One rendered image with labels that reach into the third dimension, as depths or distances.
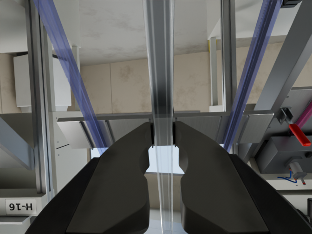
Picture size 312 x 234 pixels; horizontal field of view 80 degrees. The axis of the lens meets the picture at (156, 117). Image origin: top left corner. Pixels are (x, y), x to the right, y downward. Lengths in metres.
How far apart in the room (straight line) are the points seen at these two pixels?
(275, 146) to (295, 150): 0.05
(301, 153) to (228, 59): 0.36
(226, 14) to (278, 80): 0.36
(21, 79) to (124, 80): 1.73
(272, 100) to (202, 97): 3.07
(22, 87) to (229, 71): 3.38
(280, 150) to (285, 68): 0.22
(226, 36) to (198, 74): 2.88
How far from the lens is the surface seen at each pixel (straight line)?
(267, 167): 0.66
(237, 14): 0.97
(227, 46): 0.73
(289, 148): 0.61
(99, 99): 4.22
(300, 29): 0.45
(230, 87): 0.72
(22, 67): 3.75
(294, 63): 0.45
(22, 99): 3.72
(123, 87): 3.96
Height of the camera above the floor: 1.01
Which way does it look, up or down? 2 degrees up
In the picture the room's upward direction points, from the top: 178 degrees clockwise
